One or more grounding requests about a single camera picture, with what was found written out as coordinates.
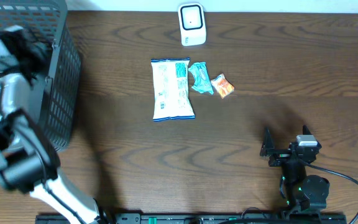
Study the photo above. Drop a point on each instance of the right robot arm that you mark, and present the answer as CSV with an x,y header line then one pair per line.
x,y
304,193

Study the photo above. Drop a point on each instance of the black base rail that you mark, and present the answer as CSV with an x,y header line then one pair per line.
x,y
135,218

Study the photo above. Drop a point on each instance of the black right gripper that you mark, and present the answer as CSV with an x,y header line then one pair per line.
x,y
280,155

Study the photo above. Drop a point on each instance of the teal wet wipe packet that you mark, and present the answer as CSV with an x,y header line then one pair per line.
x,y
202,83

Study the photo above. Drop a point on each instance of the dark grey plastic basket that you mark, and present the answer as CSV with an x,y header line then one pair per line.
x,y
55,88

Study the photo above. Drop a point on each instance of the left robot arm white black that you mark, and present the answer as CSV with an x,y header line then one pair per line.
x,y
28,161

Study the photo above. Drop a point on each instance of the orange snack packet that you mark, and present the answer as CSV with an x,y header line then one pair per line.
x,y
222,86

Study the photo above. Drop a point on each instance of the large white snack bag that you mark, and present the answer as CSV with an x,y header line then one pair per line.
x,y
170,78

